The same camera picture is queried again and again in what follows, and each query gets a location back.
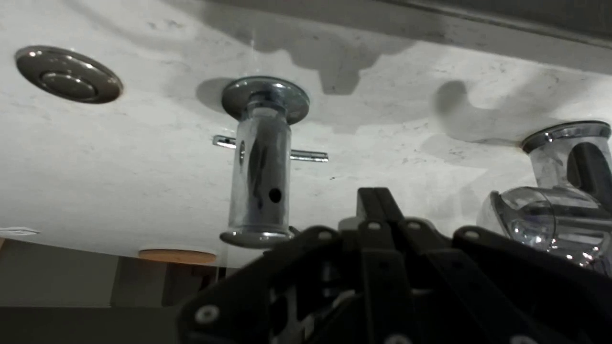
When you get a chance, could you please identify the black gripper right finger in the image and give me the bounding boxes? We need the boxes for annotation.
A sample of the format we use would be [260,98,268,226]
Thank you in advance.
[379,188,612,344]

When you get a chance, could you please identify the chrome gooseneck tap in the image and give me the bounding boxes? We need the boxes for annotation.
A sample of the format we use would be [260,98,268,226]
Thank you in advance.
[477,119,612,276]

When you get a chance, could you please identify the round chrome air switch button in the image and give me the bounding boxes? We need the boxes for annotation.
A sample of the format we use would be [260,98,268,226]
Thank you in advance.
[14,44,125,105]

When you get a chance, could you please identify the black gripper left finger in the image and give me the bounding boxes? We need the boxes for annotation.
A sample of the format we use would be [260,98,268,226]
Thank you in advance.
[176,188,385,344]

